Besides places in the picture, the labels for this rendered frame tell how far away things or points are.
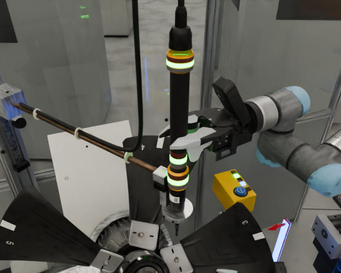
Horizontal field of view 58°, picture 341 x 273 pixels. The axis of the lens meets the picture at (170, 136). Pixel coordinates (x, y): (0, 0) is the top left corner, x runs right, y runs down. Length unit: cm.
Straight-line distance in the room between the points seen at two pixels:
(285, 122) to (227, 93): 20
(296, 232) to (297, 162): 189
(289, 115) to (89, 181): 63
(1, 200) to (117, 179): 68
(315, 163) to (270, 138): 11
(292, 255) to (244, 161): 88
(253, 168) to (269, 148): 116
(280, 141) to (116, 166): 53
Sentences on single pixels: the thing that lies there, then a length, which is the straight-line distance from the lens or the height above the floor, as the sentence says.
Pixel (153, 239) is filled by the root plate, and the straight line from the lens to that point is 80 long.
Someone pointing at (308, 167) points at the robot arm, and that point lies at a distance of 71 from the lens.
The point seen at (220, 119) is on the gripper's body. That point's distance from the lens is 61.
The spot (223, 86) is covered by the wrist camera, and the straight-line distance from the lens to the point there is 57.
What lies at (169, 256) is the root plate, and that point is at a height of 118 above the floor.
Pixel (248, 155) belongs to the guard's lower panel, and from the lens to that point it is 182.
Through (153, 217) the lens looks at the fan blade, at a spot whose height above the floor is 130.
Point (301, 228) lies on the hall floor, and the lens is 263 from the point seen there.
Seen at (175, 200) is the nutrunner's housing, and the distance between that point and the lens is 66.
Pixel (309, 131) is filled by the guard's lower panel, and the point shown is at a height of 87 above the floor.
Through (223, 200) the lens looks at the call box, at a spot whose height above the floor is 102.
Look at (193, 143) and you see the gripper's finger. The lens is 55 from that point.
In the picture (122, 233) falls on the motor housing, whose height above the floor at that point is 118.
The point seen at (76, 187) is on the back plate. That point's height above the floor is 123.
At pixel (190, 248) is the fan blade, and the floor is 119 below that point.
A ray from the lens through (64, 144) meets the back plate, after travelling 102.
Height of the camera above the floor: 190
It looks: 35 degrees down
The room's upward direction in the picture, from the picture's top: straight up
